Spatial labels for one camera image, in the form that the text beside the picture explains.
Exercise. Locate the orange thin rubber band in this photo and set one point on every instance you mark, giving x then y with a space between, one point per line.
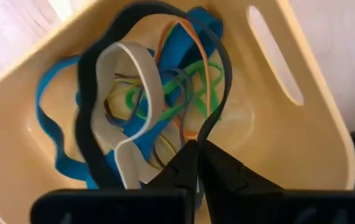
207 87

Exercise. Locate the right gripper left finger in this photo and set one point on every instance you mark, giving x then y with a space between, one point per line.
133 208

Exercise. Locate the yellow plastic bin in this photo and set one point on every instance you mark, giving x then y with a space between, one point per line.
289 140

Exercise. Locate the large blue rubber band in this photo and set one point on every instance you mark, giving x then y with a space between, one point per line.
48 124

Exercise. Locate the black wide rubber band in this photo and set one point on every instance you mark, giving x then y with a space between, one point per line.
87 77

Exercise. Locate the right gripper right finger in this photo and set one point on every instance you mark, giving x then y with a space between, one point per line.
258 208

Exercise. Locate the yellow thin rubber band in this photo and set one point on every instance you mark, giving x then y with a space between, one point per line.
127 82

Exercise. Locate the small blue rubber band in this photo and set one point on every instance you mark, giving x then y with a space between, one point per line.
180 43

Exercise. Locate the green rubber band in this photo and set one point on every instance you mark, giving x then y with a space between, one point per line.
177 82
211 105

